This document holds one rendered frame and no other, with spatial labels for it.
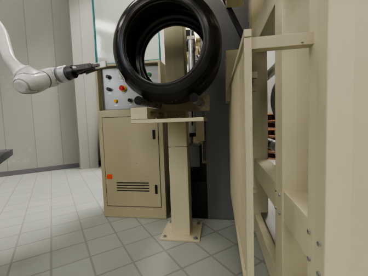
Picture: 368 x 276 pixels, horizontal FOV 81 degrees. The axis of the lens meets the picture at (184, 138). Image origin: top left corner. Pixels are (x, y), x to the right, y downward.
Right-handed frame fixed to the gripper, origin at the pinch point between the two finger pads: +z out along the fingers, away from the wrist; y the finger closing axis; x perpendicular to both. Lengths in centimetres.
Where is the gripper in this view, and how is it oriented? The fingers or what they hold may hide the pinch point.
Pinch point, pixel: (100, 64)
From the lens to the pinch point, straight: 136.5
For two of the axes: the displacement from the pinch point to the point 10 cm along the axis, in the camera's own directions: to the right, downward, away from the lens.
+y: 1.6, -0.8, 9.8
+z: 9.7, -1.6, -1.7
